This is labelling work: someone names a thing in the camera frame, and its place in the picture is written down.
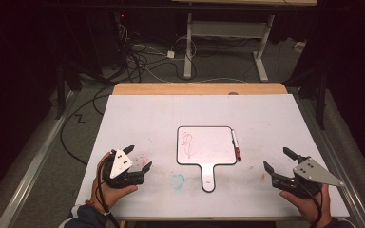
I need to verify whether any white power strip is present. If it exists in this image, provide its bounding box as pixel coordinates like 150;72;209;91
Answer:
293;40;307;53

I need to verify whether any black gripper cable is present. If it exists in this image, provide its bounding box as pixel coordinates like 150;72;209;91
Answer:
96;157;121;228
296;181;325;228

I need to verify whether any wooden table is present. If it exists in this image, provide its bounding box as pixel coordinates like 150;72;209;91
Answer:
111;82;289;96

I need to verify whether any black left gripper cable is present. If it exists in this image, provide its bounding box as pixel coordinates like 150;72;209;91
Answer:
96;157;121;228

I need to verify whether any black stand leg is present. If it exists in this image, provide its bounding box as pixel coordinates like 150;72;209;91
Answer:
317;67;328;131
55;61;74;121

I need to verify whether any white frame desk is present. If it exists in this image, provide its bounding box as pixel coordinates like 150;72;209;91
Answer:
170;0;318;83

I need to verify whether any person's right hand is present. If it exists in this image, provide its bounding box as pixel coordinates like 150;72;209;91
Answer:
279;184;334;228

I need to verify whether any metal floor rail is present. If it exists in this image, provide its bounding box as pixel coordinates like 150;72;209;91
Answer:
294;94;365;228
0;90;78;228

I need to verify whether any white marker pen red cap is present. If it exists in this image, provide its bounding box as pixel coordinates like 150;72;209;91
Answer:
230;128;242;162

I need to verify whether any long black floor cable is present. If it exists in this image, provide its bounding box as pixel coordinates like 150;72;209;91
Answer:
59;85;115;167

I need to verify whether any white paddle whiteboard black rim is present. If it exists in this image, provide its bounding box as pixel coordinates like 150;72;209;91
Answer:
176;125;238;194

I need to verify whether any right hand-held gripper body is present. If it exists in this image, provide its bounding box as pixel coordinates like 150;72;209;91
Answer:
270;155;345;200

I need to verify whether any person's left hand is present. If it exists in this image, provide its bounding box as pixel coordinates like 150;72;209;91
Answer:
89;151;139;213

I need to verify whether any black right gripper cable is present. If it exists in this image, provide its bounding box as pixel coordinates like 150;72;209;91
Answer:
296;181;325;228

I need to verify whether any tangle of floor cables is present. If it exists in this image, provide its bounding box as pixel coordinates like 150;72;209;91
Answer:
115;23;199;84

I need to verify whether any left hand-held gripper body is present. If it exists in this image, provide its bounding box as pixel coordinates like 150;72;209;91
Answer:
102;149;145;190

